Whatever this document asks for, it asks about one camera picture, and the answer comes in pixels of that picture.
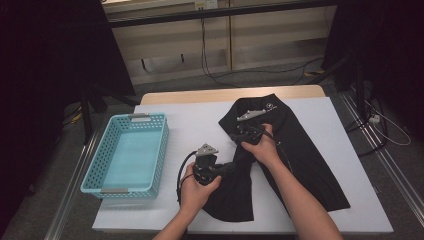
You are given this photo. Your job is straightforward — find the thick black floor cable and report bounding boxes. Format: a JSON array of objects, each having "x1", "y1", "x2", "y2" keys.
[{"x1": 344, "y1": 96, "x2": 389, "y2": 158}]

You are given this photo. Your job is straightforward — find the black shorts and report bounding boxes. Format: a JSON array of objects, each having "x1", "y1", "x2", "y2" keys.
[{"x1": 201, "y1": 93, "x2": 352, "y2": 223}]

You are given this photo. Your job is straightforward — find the black metal stand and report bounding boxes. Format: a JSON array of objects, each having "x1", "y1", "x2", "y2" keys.
[
  {"x1": 308, "y1": 54, "x2": 368, "y2": 114},
  {"x1": 81, "y1": 83, "x2": 141, "y2": 144}
]

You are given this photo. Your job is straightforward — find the black crossbar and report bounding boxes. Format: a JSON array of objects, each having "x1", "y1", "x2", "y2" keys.
[{"x1": 108, "y1": 0, "x2": 339, "y2": 29}]

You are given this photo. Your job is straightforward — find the black curtain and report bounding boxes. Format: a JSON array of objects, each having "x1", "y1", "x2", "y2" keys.
[
  {"x1": 0, "y1": 0, "x2": 136, "y2": 234},
  {"x1": 321, "y1": 0, "x2": 424, "y2": 141}
]

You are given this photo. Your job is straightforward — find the beige cabinet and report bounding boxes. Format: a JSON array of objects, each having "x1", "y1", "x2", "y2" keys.
[{"x1": 101, "y1": 0, "x2": 338, "y2": 86}]

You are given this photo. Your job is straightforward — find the aluminium floor rail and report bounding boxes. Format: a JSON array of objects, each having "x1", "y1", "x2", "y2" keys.
[
  {"x1": 339, "y1": 91, "x2": 424, "y2": 218},
  {"x1": 43, "y1": 131, "x2": 101, "y2": 240}
]

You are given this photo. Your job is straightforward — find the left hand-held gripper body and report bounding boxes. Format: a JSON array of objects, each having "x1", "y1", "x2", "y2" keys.
[{"x1": 192, "y1": 143, "x2": 231, "y2": 187}]

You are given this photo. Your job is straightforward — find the person's right hand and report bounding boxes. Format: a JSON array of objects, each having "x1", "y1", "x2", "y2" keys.
[{"x1": 240, "y1": 123, "x2": 283, "y2": 170}]

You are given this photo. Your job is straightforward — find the white cable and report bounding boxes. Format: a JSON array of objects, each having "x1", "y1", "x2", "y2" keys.
[{"x1": 364, "y1": 99, "x2": 413, "y2": 147}]

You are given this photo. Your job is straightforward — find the white wall socket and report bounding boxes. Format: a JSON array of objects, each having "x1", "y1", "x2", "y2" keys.
[{"x1": 194, "y1": 0, "x2": 219, "y2": 10}]

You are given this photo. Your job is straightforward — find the black hanging cable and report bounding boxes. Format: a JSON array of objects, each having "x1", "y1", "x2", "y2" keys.
[{"x1": 199, "y1": 8, "x2": 244, "y2": 89}]

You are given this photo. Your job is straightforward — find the light wooden table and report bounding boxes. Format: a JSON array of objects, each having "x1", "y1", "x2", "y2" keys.
[{"x1": 139, "y1": 84, "x2": 327, "y2": 106}]

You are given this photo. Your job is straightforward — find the light blue plastic basket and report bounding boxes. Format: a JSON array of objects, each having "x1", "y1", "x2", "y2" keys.
[{"x1": 80, "y1": 112, "x2": 170, "y2": 201}]

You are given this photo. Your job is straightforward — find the person's left hand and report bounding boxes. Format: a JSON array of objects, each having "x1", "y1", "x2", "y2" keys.
[{"x1": 179, "y1": 162, "x2": 223, "y2": 218}]

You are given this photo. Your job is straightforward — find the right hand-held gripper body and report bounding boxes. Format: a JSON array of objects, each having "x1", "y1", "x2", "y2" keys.
[{"x1": 234, "y1": 109, "x2": 268, "y2": 145}]

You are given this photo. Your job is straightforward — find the thin black floor cable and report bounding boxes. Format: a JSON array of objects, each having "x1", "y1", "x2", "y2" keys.
[{"x1": 213, "y1": 56, "x2": 325, "y2": 86}]

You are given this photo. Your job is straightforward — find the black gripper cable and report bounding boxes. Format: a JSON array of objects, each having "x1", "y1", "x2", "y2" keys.
[
  {"x1": 254, "y1": 125, "x2": 294, "y2": 174},
  {"x1": 175, "y1": 150, "x2": 199, "y2": 205}
]

